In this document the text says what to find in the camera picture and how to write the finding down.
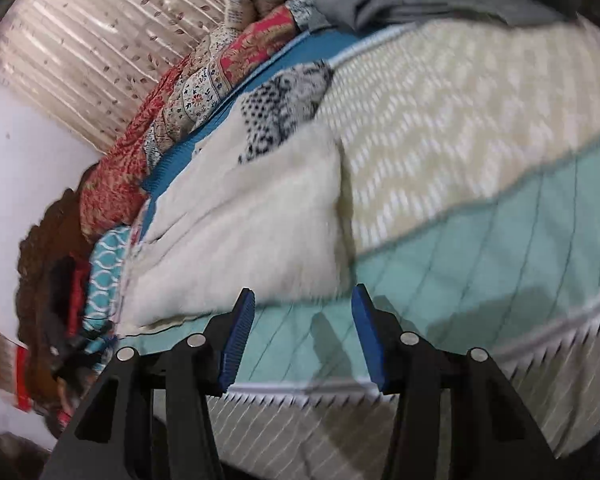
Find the red black cloth on headboard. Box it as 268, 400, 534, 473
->
48, 255, 91, 338

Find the patterned bedspread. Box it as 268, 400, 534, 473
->
211, 21, 600, 479

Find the teal blue blanket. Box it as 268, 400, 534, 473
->
140, 29, 362, 238

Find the beige patterned curtain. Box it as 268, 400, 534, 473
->
0, 0, 224, 153

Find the red floral quilt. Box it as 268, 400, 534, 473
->
80, 0, 314, 242

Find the carved wooden headboard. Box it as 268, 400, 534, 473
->
15, 166, 95, 437

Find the cream fleece patterned sweater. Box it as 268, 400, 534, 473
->
118, 61, 349, 336

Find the teal white patterned pillow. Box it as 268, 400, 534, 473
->
82, 226, 131, 354

